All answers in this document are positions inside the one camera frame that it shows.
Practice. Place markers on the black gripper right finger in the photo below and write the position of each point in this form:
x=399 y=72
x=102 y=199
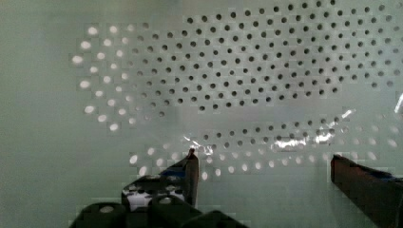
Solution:
x=376 y=193

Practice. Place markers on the mint green plastic strainer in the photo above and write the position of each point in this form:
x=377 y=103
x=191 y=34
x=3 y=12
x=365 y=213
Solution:
x=97 y=93

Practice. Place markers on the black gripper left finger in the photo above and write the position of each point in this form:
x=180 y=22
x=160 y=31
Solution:
x=165 y=200

